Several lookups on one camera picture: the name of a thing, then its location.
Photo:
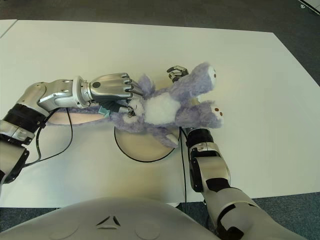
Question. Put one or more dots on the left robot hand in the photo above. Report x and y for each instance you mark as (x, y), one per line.
(110, 86)

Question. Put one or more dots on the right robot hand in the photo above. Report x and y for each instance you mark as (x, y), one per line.
(178, 71)

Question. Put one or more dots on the purple plush bunny doll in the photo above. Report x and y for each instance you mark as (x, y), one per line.
(160, 107)

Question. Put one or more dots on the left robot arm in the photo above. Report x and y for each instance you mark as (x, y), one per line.
(50, 95)

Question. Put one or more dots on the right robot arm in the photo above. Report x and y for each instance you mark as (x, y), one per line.
(207, 162)

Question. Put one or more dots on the white plate with black rim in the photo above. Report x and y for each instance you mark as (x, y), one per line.
(145, 147)

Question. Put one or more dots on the white neighbour table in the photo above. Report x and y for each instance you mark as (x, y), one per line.
(5, 27)

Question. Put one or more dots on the grey robot torso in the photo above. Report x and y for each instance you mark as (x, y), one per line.
(107, 225)

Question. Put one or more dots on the white panel edge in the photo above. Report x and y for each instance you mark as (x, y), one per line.
(313, 3)

